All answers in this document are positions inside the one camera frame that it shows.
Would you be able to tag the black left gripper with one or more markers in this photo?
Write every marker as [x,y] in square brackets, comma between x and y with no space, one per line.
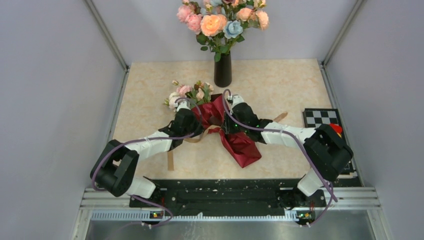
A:
[199,130]

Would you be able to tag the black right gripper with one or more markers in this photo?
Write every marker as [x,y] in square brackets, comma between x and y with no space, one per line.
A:
[227,127]

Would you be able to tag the red paper bouquet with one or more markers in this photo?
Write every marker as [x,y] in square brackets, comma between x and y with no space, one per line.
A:
[211,113]

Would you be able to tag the beige satin ribbon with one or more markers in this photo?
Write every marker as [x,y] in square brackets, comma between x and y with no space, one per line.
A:
[197,139]

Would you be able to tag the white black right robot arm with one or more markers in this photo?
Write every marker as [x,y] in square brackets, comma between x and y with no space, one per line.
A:
[323,146]

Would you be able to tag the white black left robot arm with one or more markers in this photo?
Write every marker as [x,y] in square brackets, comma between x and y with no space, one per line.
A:
[114,170]

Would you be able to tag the black cylindrical vase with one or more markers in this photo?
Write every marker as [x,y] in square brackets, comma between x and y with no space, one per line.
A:
[223,71]

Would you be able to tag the black white checkerboard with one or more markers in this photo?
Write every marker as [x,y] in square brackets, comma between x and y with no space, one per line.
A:
[314,118]

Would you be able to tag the colourful artificial flower bunch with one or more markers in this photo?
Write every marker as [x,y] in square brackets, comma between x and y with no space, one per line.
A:
[220,24]

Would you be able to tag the red yellow toy block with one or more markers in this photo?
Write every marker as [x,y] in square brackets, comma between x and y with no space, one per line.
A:
[337,128]

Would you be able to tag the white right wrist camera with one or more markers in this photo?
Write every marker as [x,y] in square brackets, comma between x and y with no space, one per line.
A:
[234,100]

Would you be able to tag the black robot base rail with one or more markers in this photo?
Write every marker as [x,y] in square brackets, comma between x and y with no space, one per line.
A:
[233,197]

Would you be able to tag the white toothed cable duct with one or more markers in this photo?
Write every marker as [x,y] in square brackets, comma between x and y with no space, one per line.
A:
[157,216]

